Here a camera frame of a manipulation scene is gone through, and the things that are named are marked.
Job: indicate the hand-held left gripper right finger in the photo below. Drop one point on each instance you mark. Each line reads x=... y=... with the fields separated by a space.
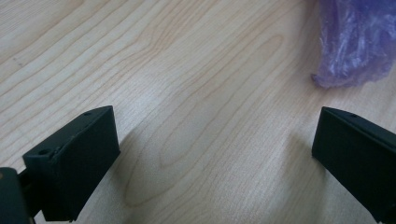
x=358 y=155

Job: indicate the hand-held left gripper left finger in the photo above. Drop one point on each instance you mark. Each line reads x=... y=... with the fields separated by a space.
x=74 y=161

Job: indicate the purple plastic bag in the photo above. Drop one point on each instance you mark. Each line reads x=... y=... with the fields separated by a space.
x=355 y=40

